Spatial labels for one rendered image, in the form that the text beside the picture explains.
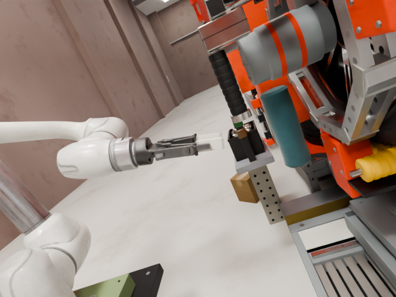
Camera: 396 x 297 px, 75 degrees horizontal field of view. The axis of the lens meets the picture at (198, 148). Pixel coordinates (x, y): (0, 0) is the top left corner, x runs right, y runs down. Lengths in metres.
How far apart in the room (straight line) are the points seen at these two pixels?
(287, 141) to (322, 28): 0.34
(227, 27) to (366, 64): 0.24
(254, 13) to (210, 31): 0.63
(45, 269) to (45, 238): 0.15
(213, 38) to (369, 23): 0.25
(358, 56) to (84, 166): 0.63
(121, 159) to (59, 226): 0.44
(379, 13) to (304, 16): 0.29
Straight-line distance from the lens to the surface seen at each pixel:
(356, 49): 0.50
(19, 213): 1.05
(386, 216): 1.05
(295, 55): 0.68
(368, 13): 0.45
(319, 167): 1.39
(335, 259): 1.17
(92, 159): 0.70
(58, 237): 1.03
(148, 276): 1.06
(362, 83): 0.51
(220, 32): 0.53
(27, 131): 0.88
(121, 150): 0.68
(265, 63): 0.67
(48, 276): 0.91
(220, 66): 0.53
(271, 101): 0.82
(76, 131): 0.87
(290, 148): 0.87
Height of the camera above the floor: 0.86
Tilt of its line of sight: 13 degrees down
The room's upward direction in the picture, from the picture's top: 25 degrees counter-clockwise
